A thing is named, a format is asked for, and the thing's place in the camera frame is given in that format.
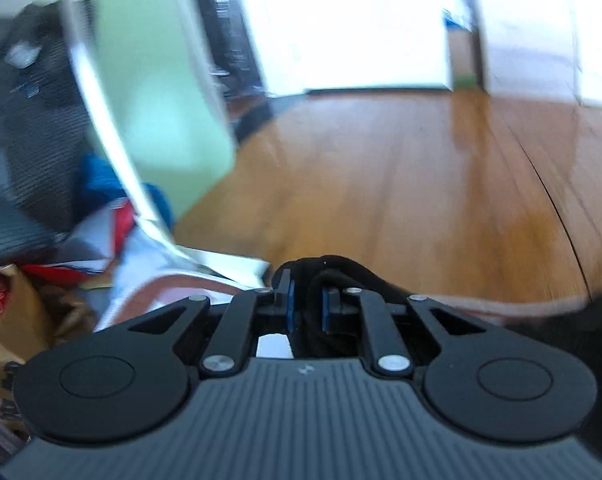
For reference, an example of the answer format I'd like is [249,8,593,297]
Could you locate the red and white bag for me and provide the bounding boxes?
[20,199,138,287]

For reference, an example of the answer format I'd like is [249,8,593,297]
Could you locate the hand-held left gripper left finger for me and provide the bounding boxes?
[99,268,297,379]

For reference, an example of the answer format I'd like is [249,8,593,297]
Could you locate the blue plastic bag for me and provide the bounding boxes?
[441,9,475,32]

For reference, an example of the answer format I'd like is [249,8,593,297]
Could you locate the plaid blanket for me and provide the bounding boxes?
[95,244,598,333]

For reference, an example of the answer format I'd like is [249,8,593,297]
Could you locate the blue cloth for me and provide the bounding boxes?
[78,152,175,232]

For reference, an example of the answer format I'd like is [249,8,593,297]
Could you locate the brown paper bag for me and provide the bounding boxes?
[0,264,108,413]

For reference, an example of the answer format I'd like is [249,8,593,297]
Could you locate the dark glass door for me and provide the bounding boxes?
[201,0,265,103]

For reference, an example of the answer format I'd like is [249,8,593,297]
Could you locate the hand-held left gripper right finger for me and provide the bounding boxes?
[321,285,513,379]

